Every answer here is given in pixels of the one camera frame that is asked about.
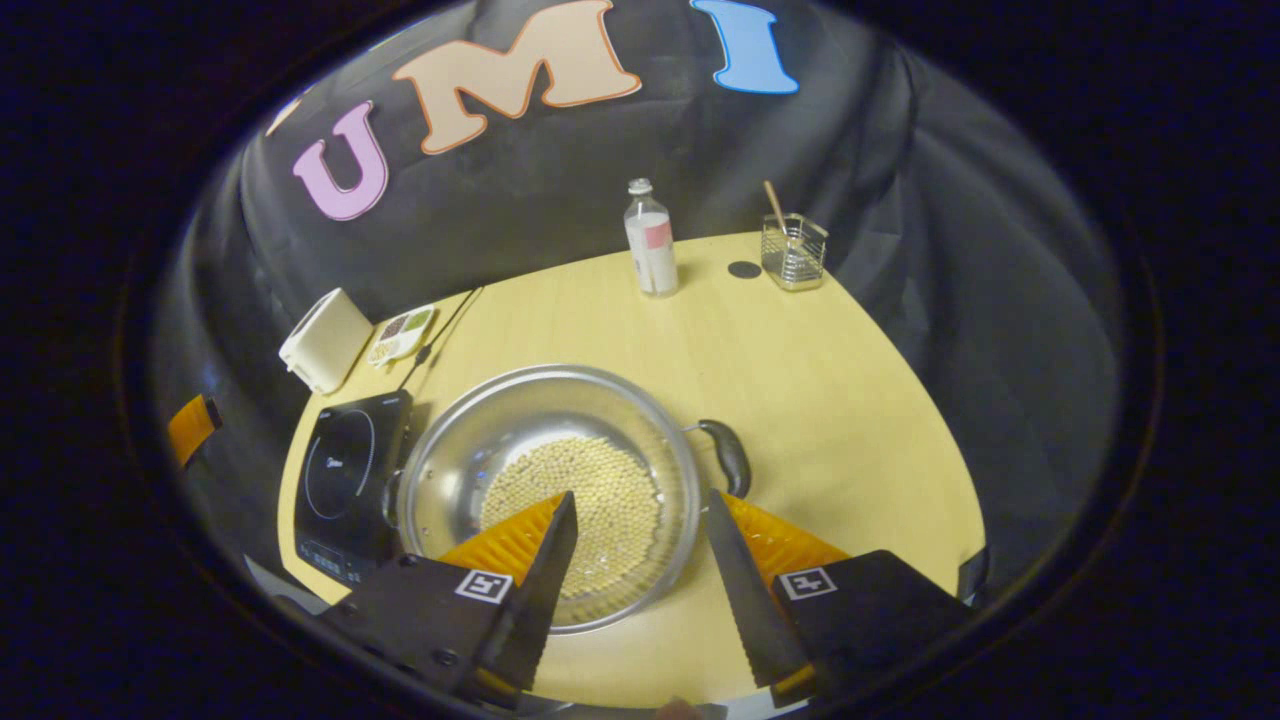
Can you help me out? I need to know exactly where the wire basket holder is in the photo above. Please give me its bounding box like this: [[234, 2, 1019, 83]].
[[761, 213, 829, 292]]

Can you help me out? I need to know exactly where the steel pot with black handles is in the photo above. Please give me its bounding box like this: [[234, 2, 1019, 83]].
[[385, 363, 752, 636]]

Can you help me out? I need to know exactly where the clear bottle with pink label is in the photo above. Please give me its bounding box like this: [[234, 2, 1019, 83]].
[[624, 178, 679, 299]]

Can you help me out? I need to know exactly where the pile of yellow soybeans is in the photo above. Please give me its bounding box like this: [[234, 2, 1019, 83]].
[[480, 437, 663, 601]]

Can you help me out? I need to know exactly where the black induction cooktop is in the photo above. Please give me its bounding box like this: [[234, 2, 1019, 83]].
[[293, 390, 414, 588]]

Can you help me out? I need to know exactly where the black power cable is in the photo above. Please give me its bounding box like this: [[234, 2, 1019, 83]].
[[400, 288, 484, 391]]

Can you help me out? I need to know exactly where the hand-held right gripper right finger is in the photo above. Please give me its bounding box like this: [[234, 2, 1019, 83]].
[[706, 488, 976, 706]]

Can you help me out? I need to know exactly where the white boxy appliance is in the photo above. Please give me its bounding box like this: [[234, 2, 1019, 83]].
[[278, 288, 374, 395]]

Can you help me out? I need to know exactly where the black bracket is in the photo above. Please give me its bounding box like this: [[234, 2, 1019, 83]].
[[955, 545, 991, 601]]

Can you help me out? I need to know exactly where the white divided plate with beans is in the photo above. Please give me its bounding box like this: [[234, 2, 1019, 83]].
[[368, 305, 438, 366]]

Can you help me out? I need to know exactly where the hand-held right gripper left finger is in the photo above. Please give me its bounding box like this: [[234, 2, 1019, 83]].
[[320, 490, 579, 701]]

